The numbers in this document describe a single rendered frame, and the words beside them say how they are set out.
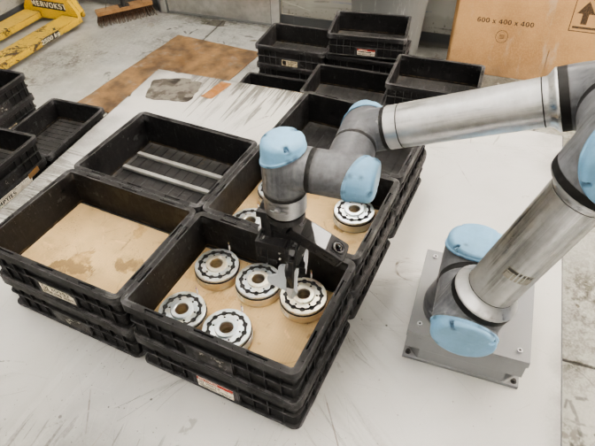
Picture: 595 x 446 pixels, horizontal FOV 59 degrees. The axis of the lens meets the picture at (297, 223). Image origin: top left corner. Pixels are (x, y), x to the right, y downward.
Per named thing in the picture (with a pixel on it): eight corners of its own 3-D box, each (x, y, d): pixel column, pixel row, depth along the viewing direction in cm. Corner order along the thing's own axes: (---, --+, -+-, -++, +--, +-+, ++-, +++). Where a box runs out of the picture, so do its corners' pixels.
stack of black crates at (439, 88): (467, 146, 273) (486, 65, 241) (458, 181, 252) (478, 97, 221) (390, 133, 283) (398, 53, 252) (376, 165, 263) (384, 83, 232)
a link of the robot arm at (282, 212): (312, 180, 93) (297, 211, 87) (312, 201, 96) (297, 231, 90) (272, 173, 94) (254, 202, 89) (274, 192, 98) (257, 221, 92)
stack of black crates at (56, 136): (74, 155, 275) (51, 96, 251) (123, 166, 267) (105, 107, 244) (20, 203, 248) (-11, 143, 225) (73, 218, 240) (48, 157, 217)
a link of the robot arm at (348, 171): (388, 135, 86) (322, 125, 88) (373, 178, 78) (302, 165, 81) (383, 173, 91) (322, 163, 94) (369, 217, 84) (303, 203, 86)
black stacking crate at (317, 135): (427, 152, 159) (433, 120, 151) (396, 214, 140) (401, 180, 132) (307, 123, 172) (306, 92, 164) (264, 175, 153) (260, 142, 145)
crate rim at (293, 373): (357, 269, 114) (358, 261, 112) (297, 385, 94) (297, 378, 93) (200, 217, 127) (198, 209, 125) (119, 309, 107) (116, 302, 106)
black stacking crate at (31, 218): (204, 244, 133) (198, 211, 125) (130, 335, 114) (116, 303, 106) (83, 202, 146) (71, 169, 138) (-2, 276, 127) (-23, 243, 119)
